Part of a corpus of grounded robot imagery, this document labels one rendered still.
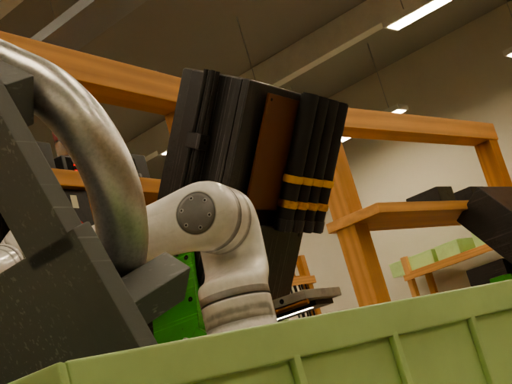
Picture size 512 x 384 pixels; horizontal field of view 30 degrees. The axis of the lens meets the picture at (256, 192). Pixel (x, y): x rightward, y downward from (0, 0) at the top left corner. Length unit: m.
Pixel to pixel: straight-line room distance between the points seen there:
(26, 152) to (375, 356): 0.21
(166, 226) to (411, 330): 0.74
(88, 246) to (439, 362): 0.20
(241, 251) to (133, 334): 0.76
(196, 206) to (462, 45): 10.62
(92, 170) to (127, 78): 2.16
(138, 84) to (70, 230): 2.22
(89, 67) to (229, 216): 1.42
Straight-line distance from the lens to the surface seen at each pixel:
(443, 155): 11.76
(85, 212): 2.15
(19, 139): 0.51
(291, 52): 10.51
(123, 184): 0.52
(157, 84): 2.79
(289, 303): 1.91
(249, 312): 1.19
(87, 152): 0.52
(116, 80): 2.64
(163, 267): 0.55
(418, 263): 11.34
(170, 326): 1.92
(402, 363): 0.50
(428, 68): 11.94
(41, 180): 0.51
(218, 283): 1.20
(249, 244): 1.26
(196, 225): 1.21
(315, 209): 2.12
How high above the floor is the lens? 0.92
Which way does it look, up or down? 13 degrees up
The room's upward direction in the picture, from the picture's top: 16 degrees counter-clockwise
